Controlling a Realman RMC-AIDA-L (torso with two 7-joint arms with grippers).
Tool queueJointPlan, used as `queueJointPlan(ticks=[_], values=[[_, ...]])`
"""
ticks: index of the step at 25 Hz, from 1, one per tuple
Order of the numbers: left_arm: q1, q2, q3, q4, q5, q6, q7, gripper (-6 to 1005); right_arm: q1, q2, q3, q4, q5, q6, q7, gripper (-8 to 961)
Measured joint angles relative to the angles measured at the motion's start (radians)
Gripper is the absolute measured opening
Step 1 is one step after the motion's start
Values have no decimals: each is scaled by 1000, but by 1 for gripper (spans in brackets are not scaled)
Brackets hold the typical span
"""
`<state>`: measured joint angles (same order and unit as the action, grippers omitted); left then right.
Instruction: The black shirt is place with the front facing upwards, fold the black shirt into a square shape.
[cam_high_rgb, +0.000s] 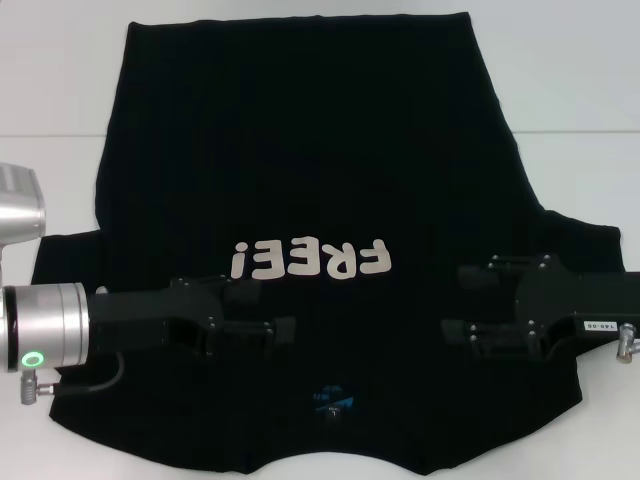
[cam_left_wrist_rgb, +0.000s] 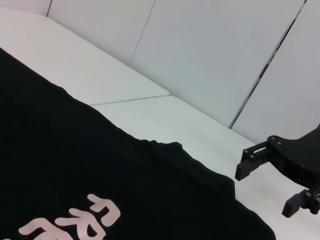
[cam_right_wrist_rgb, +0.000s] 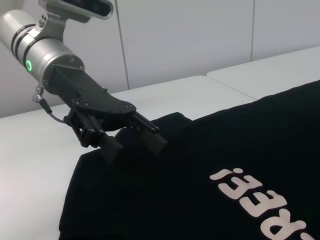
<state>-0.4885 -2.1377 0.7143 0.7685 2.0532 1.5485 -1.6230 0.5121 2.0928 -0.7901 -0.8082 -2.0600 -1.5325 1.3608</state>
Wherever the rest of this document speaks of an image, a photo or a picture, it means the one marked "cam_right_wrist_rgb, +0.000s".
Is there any black shirt with white print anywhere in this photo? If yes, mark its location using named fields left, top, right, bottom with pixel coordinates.
left=59, top=79, right=320, bottom=240

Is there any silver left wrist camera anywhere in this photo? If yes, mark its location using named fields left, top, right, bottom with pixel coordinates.
left=38, top=0, right=114, bottom=24

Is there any grey cable with silver plug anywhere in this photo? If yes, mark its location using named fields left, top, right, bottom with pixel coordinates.
left=31, top=84, right=68, bottom=124

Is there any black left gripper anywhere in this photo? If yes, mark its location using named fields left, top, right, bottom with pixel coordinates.
left=42, top=64, right=169, bottom=164

